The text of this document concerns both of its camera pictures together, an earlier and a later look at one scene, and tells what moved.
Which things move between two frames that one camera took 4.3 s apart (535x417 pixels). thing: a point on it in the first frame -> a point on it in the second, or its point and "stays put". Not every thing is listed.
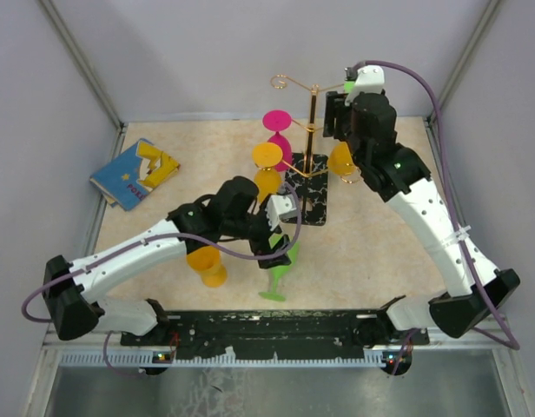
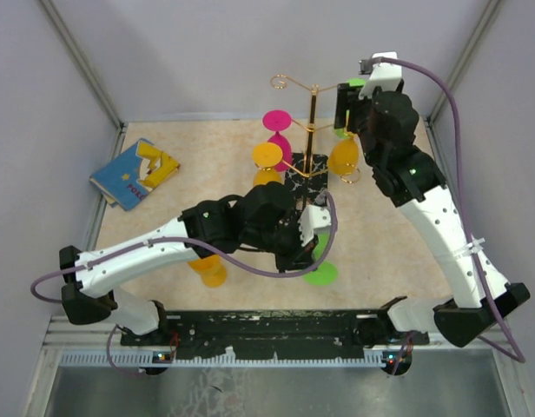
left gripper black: [262, 246] -> [300, 257]
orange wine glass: [266, 156] stays put
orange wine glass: [207, 261] stays put
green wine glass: [275, 295] -> [326, 272]
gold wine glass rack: [307, 182] stays put
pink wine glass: [279, 120] stays put
